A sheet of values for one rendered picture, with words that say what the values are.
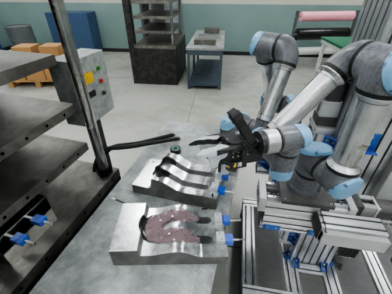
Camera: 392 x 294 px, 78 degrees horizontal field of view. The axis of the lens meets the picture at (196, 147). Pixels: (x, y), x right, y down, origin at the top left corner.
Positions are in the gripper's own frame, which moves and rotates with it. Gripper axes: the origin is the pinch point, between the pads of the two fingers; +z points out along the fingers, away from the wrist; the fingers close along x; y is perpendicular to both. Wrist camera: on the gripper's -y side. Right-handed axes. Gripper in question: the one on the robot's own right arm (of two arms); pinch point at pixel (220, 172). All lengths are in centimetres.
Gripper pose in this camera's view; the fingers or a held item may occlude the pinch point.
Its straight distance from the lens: 139.8
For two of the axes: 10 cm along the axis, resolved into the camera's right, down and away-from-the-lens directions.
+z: 0.0, 8.2, 5.7
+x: 2.8, -5.5, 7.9
